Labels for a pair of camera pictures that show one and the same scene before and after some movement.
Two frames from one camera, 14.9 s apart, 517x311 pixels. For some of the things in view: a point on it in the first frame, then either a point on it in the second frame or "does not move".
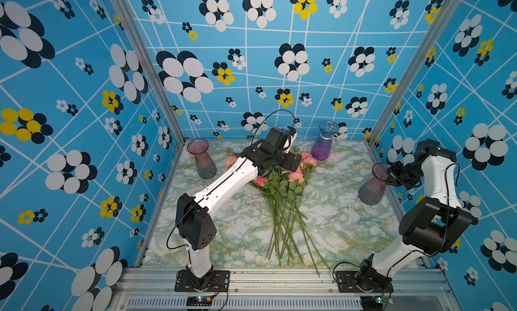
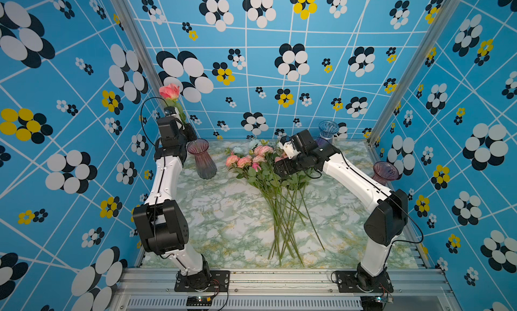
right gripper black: [391, 176] to [285, 163]
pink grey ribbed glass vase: [206, 167] does not move
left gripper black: [288, 163] to [187, 129]
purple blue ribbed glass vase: [321, 149] does not move
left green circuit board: [198, 301] does not move
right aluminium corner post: [452, 1] does not move
